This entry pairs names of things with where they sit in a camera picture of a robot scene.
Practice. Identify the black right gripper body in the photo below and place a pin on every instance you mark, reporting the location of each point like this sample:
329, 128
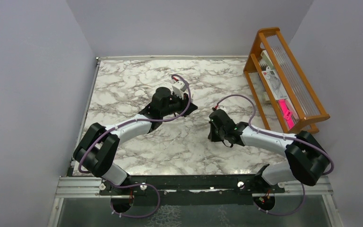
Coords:
216, 135

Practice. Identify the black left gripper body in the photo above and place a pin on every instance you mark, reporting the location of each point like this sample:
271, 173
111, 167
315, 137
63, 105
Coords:
177, 105

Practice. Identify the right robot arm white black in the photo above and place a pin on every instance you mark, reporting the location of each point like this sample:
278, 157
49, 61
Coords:
306, 161

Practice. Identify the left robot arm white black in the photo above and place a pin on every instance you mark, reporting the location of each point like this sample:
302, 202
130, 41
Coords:
97, 148

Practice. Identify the pink item in rack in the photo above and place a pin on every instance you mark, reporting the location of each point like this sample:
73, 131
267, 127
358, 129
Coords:
287, 113

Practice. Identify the orange wooden rack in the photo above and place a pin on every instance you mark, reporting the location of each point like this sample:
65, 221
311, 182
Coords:
307, 109

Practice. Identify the white booklet in rack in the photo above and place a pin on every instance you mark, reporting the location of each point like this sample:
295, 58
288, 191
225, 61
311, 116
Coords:
271, 76

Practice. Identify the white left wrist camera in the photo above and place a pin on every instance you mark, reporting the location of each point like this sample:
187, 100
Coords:
179, 88

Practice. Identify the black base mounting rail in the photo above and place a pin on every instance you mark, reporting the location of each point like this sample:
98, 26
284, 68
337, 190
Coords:
185, 190

